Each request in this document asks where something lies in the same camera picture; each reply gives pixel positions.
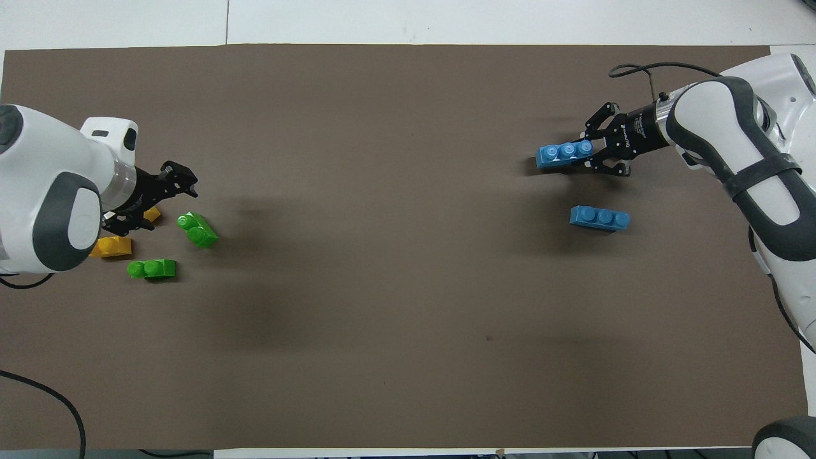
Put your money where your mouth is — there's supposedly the black cable below table edge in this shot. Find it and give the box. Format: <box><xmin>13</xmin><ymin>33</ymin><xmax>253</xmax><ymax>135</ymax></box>
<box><xmin>137</xmin><ymin>449</ymin><xmax>214</xmax><ymax>459</ymax></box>

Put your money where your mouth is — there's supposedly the green two-stud toy block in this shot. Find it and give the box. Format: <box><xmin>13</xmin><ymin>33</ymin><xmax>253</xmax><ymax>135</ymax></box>
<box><xmin>126</xmin><ymin>258</ymin><xmax>177</xmax><ymax>280</ymax></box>
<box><xmin>177</xmin><ymin>212</ymin><xmax>219</xmax><ymax>249</ymax></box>

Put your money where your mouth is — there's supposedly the blue three-stud toy block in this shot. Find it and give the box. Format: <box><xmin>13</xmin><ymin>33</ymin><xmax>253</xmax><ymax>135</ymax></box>
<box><xmin>535</xmin><ymin>140</ymin><xmax>595</xmax><ymax>170</ymax></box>
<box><xmin>569</xmin><ymin>205</ymin><xmax>631</xmax><ymax>231</ymax></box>

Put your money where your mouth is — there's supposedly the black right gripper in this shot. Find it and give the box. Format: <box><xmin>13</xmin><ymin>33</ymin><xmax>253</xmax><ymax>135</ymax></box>
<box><xmin>583</xmin><ymin>102</ymin><xmax>670</xmax><ymax>177</ymax></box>

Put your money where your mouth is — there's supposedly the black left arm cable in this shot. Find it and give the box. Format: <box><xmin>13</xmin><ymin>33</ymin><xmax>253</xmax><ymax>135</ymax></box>
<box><xmin>0</xmin><ymin>271</ymin><xmax>87</xmax><ymax>459</ymax></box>

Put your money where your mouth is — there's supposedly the brown paper table mat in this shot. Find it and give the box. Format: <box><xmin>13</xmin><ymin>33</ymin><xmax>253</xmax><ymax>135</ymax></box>
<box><xmin>0</xmin><ymin>43</ymin><xmax>812</xmax><ymax>451</ymax></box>

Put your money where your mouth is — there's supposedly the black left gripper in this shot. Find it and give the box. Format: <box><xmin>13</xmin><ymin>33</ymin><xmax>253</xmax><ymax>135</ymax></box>
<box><xmin>102</xmin><ymin>161</ymin><xmax>199</xmax><ymax>237</ymax></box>

